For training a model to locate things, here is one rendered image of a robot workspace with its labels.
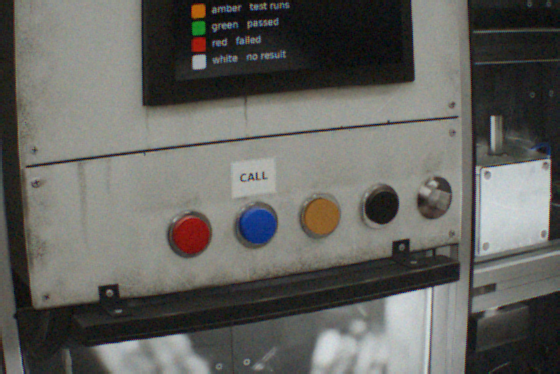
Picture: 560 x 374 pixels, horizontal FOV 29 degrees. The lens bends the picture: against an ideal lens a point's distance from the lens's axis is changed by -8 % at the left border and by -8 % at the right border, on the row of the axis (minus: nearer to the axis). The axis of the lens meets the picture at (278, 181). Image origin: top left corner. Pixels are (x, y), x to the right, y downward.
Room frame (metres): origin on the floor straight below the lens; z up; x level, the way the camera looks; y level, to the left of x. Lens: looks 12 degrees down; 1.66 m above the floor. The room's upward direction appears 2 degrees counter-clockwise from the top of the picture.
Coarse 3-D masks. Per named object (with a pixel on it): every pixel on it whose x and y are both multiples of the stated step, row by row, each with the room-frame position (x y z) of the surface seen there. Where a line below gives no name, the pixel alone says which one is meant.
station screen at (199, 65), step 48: (192, 0) 0.92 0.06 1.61; (240, 0) 0.94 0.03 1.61; (288, 0) 0.95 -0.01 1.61; (336, 0) 0.97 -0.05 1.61; (384, 0) 0.99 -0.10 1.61; (192, 48) 0.92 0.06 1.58; (240, 48) 0.94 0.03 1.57; (288, 48) 0.95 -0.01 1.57; (336, 48) 0.97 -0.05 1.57; (384, 48) 0.99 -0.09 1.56
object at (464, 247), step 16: (464, 0) 1.07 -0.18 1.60; (464, 16) 1.07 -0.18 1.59; (464, 32) 1.07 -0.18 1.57; (464, 48) 1.07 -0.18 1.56; (464, 64) 1.07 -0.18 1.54; (464, 80) 1.07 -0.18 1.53; (464, 96) 1.07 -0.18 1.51; (464, 112) 1.07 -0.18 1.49; (464, 128) 1.07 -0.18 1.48; (464, 144) 1.07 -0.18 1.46; (464, 160) 1.07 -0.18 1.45; (464, 176) 1.07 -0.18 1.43; (464, 192) 1.07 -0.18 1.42; (464, 208) 1.07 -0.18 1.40; (464, 224) 1.07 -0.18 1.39; (464, 240) 1.07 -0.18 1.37; (448, 256) 1.06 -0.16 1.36; (464, 256) 1.07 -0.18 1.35; (464, 272) 1.07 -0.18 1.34; (464, 288) 1.07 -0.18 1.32; (464, 304) 1.07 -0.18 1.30; (464, 320) 1.07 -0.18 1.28; (464, 336) 1.07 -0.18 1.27; (432, 352) 1.06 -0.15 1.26; (464, 352) 1.07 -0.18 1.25; (432, 368) 1.06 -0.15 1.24; (464, 368) 1.07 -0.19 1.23
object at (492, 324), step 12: (480, 312) 1.32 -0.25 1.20; (492, 312) 1.32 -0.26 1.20; (504, 312) 1.32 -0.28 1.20; (516, 312) 1.33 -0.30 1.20; (528, 312) 1.33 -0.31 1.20; (468, 324) 1.32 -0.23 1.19; (480, 324) 1.30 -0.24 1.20; (492, 324) 1.31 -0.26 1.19; (504, 324) 1.32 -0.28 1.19; (516, 324) 1.33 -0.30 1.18; (468, 336) 1.31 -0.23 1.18; (480, 336) 1.30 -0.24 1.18; (492, 336) 1.31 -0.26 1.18; (504, 336) 1.32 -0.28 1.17; (516, 336) 1.33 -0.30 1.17; (468, 348) 1.31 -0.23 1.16; (480, 348) 1.30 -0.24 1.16
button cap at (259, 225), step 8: (256, 208) 0.96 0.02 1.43; (248, 216) 0.95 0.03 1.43; (256, 216) 0.95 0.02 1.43; (264, 216) 0.96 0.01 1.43; (272, 216) 0.96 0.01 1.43; (248, 224) 0.95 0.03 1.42; (256, 224) 0.95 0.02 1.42; (264, 224) 0.96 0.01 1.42; (272, 224) 0.96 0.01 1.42; (248, 232) 0.95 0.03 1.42; (256, 232) 0.95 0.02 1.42; (264, 232) 0.96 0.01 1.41; (272, 232) 0.96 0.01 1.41; (248, 240) 0.95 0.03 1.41; (256, 240) 0.95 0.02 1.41; (264, 240) 0.96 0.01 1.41
